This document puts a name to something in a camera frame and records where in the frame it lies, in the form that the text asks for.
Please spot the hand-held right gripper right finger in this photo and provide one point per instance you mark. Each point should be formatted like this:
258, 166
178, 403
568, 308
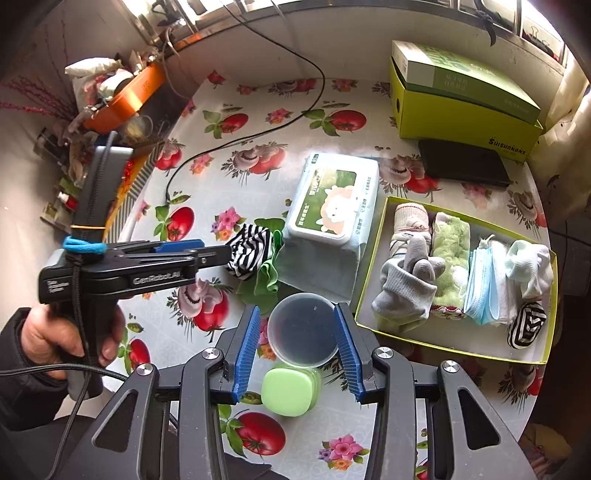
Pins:
347, 350

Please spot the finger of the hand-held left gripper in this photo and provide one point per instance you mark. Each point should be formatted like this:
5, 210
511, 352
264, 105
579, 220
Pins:
214, 255
175, 247

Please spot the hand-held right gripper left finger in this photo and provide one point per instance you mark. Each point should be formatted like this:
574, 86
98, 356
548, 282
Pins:
247, 350

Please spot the black white striped sock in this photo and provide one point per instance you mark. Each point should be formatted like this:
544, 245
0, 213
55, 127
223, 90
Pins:
249, 251
526, 323

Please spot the white sock with grey toe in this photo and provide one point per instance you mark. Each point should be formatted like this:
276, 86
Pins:
401, 295

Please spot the shallow yellow-green box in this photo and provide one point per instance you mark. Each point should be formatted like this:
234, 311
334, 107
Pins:
461, 341

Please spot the blue face mask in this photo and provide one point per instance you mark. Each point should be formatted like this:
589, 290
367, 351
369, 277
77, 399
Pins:
482, 286

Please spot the person's left forearm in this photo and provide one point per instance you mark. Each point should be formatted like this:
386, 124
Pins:
23, 392

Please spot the person's left hand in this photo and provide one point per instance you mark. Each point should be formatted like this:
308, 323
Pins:
51, 330

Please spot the round clear plastic container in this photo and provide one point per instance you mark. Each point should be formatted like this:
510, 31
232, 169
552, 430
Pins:
302, 332

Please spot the green soap case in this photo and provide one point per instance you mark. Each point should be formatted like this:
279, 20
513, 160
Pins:
288, 390

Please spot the green cloth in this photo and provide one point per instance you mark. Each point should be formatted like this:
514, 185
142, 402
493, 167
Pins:
270, 272

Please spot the yellow patterned board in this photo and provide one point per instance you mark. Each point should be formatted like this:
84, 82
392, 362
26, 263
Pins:
134, 184

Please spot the clear glass cup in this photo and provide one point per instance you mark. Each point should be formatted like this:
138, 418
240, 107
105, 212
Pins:
137, 128

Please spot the wet wipes pack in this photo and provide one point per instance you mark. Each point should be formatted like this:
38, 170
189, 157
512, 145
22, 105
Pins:
332, 203

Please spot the striped beige rolled sock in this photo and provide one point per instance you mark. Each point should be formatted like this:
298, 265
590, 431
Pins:
408, 217

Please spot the green fluffy towel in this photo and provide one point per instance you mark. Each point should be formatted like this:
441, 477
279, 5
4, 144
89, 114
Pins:
450, 244

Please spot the orange plastic basin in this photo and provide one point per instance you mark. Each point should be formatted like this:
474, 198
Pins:
124, 99

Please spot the white folded cloth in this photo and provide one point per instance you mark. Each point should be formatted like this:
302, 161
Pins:
505, 300

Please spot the floral plastic tablecloth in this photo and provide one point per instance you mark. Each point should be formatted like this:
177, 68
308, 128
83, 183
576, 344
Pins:
351, 138

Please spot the red dried branches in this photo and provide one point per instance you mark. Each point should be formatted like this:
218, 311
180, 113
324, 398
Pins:
32, 97

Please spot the white plastic bag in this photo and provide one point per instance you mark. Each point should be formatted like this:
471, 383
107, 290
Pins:
90, 67

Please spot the black wallet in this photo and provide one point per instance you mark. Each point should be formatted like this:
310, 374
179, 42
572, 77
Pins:
464, 161

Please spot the yellow-green shoe box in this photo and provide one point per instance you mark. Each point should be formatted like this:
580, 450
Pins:
461, 124

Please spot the white green carton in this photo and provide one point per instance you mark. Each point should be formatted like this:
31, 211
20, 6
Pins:
461, 74

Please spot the metal window rail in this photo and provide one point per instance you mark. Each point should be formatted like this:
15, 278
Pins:
369, 14

